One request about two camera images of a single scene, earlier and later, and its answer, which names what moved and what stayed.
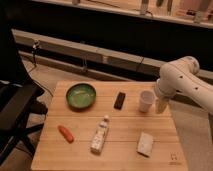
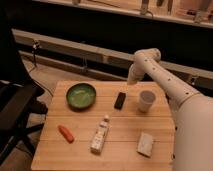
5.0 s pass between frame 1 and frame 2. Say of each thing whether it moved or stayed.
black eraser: stayed
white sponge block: stayed
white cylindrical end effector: moved
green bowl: stayed
